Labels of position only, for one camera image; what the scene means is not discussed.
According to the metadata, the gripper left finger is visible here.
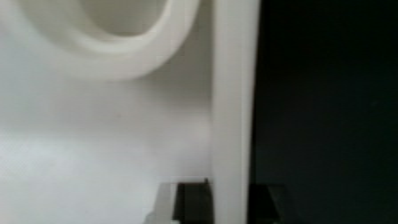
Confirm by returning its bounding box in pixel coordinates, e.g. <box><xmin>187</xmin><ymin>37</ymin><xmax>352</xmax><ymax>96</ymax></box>
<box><xmin>155</xmin><ymin>179</ymin><xmax>214</xmax><ymax>224</ymax></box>

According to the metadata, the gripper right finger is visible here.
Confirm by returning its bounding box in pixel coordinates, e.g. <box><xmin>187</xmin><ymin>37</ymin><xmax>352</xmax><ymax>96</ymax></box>
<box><xmin>249</xmin><ymin>184</ymin><xmax>292</xmax><ymax>224</ymax></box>

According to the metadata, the white square tabletop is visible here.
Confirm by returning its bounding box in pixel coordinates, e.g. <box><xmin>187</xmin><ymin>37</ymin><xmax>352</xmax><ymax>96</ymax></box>
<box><xmin>0</xmin><ymin>0</ymin><xmax>260</xmax><ymax>224</ymax></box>

